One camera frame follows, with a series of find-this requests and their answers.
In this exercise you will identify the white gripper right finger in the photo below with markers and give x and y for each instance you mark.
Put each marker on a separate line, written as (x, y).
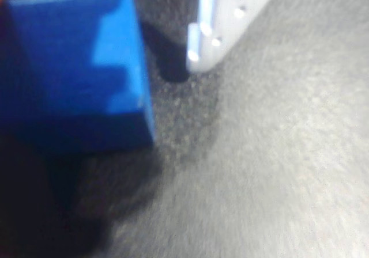
(227, 16)

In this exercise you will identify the blue cube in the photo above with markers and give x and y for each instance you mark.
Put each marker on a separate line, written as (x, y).
(57, 68)

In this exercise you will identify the black desk mat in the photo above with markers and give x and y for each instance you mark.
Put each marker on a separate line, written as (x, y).
(274, 154)

